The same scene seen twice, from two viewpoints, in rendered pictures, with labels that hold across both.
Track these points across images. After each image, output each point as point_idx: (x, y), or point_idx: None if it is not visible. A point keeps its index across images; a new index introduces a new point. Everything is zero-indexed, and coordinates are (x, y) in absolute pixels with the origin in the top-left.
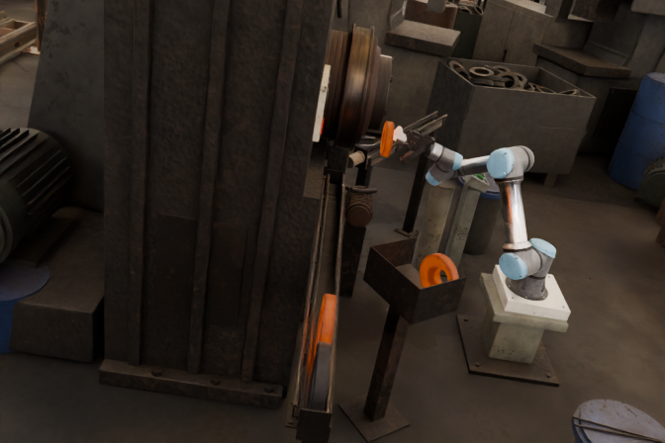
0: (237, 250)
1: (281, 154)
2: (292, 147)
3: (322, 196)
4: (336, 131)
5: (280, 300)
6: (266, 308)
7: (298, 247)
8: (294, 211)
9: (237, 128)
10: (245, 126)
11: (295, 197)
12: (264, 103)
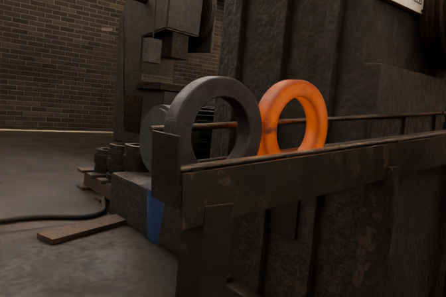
0: (299, 137)
1: (337, 12)
2: (352, 7)
3: (423, 112)
4: (439, 28)
5: (339, 206)
6: (325, 216)
7: (358, 131)
8: (354, 83)
9: (305, 2)
10: None
11: (355, 65)
12: None
